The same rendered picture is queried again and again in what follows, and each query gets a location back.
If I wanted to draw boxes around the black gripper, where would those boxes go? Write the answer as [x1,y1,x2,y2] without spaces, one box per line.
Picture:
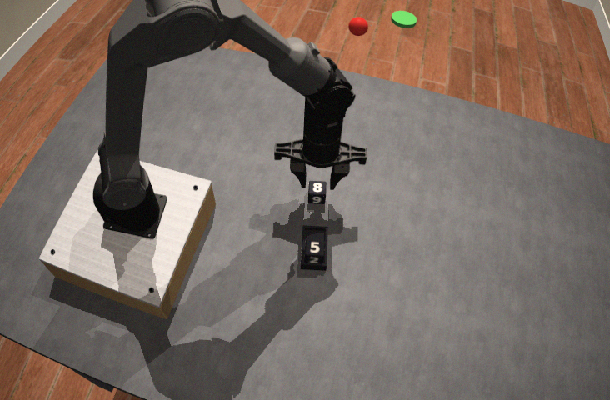
[274,130,367,190]

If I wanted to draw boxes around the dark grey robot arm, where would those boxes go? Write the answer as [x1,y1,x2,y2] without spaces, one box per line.
[92,0,356,239]

